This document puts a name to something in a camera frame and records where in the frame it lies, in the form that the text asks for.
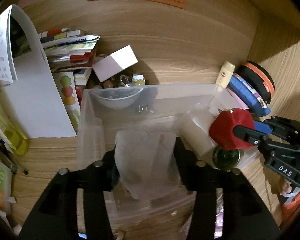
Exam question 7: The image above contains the red jewelry box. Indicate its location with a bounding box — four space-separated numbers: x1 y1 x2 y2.
209 108 255 151

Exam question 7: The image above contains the white drawstring cloth pouch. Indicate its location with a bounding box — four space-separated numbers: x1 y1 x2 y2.
115 129 179 200

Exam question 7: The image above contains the dark green glass bottle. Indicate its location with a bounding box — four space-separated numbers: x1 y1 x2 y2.
212 146 244 171

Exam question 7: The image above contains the black orange round case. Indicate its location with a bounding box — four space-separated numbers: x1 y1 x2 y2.
236 61 275 105

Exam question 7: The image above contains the blue woven pouch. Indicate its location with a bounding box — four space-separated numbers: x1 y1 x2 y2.
228 73 271 117

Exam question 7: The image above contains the orange green tube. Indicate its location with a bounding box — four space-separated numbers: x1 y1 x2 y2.
0 161 12 215

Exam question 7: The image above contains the cream lotion tube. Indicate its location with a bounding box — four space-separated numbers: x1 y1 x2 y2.
215 61 235 89

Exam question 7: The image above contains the translucent plastic storage bin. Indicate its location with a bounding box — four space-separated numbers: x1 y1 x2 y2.
76 83 260 221

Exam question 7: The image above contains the yellow green spray bottle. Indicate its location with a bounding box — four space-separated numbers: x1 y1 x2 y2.
4 127 29 155

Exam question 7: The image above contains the large white paper sheet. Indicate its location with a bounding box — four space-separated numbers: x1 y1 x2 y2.
0 4 76 139

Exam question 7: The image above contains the fruit picture card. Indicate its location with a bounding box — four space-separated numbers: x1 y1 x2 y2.
52 72 81 132

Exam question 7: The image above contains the small white cardboard box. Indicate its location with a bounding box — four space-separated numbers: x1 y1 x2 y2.
92 45 138 82

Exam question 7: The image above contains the printed folded paper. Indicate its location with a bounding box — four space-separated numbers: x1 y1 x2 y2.
0 5 18 83

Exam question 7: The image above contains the stack of booklets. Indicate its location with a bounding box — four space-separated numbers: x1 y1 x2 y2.
38 28 100 72

